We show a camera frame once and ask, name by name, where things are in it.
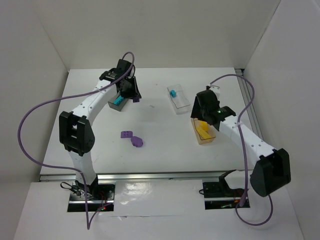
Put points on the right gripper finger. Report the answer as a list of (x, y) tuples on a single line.
[(195, 113), (215, 124)]

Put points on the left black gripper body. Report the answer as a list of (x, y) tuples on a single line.
[(132, 89)]

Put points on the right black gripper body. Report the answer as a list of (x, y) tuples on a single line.
[(202, 110)]

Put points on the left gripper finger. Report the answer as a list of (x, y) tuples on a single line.
[(126, 92), (136, 95)]

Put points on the small yellow lego brick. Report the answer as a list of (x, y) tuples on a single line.
[(203, 125)]

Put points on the teal rectangular lego brick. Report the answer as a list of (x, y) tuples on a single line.
[(118, 100)]

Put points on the long yellow lego plate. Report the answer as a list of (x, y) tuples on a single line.
[(203, 134)]

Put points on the small teal lego cube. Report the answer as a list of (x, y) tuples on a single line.
[(173, 93)]

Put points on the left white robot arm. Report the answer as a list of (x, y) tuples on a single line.
[(75, 127)]

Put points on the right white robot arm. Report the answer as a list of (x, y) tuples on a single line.
[(266, 169)]

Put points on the orange tinted plastic container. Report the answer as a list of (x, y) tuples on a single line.
[(194, 122)]

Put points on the clear plastic container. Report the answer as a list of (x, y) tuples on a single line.
[(180, 103)]

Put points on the dark smoky plastic container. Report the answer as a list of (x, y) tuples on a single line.
[(114, 107)]

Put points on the purple rounded lego brick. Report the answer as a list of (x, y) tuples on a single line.
[(126, 134)]

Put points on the purple oval lego brick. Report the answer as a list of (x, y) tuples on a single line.
[(136, 141)]

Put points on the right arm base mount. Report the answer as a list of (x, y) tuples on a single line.
[(218, 195)]

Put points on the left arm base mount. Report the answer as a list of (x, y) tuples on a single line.
[(104, 198)]

